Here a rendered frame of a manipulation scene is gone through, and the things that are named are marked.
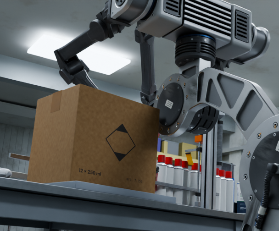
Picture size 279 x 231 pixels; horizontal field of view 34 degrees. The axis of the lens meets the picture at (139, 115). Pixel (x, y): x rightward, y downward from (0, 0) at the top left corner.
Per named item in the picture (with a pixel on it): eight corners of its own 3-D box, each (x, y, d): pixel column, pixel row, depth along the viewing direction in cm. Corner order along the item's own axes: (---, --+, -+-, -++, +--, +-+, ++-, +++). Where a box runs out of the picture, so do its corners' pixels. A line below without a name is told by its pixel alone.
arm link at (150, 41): (142, 31, 197) (158, 21, 203) (132, 27, 200) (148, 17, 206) (146, 107, 225) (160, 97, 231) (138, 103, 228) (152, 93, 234)
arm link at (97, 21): (46, 53, 189) (64, 43, 195) (63, 81, 192) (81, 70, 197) (96, 17, 153) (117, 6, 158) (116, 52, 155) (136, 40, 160)
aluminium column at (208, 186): (206, 218, 194) (211, 71, 212) (215, 218, 191) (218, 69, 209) (199, 217, 191) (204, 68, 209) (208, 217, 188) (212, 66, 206)
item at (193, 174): (192, 208, 211) (194, 164, 216) (201, 208, 207) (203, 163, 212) (185, 207, 207) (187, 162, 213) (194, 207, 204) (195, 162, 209)
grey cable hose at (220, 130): (217, 166, 211) (218, 122, 217) (224, 166, 208) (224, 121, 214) (212, 165, 209) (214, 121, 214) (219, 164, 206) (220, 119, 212)
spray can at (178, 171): (180, 206, 202) (182, 160, 208) (183, 205, 198) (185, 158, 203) (169, 205, 202) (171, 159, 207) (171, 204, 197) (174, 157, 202)
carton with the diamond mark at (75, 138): (106, 197, 153) (113, 120, 160) (155, 195, 135) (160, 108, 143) (25, 186, 135) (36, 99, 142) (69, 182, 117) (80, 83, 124)
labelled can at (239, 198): (240, 215, 235) (241, 176, 240) (248, 215, 231) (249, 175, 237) (234, 214, 232) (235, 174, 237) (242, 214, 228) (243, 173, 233)
